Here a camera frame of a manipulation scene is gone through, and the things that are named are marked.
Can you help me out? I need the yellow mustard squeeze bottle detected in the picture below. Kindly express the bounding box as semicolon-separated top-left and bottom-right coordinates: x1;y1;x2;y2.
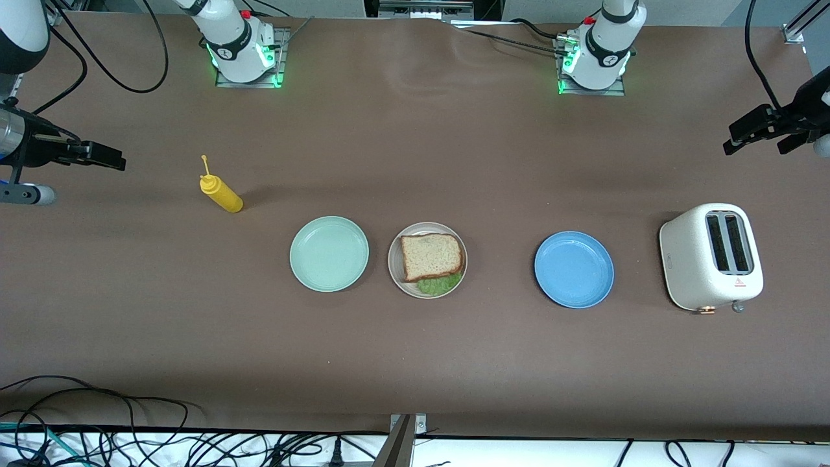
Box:
199;154;244;213

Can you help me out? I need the beige plate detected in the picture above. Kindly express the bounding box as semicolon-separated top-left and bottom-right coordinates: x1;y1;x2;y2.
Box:
388;222;469;300

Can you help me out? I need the brown bread slice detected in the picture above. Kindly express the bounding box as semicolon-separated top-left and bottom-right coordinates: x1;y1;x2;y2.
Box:
399;233;467;283

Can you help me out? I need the green lettuce leaf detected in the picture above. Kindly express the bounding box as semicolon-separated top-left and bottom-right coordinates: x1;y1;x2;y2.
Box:
416;271;464;298

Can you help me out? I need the blue plate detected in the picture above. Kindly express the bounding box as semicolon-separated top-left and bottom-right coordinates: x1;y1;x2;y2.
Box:
534;231;615;309

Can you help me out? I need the mint green plate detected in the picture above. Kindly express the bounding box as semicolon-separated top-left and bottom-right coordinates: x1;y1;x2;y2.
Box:
289;216;370;293

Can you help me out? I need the white two-slot toaster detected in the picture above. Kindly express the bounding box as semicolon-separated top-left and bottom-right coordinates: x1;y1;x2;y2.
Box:
659;203;765;316

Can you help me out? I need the black and silver control box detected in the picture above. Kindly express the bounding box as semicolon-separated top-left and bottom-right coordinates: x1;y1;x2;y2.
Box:
363;0;503;23

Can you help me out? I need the dark metal profile bar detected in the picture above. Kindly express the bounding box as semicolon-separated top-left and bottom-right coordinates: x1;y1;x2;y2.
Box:
372;415;416;467

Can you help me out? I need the grey metal base plate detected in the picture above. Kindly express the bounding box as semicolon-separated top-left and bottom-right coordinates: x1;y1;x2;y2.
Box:
556;36;626;97
215;27;290;89

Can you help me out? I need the black braided cable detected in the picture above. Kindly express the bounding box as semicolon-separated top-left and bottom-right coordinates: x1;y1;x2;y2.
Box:
462;26;565;56

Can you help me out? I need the teal cable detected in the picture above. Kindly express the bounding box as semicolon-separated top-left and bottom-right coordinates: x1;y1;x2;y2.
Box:
0;422;88;467

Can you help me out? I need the small metal bracket plate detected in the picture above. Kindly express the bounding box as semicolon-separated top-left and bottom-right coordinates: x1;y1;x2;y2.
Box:
389;413;429;437

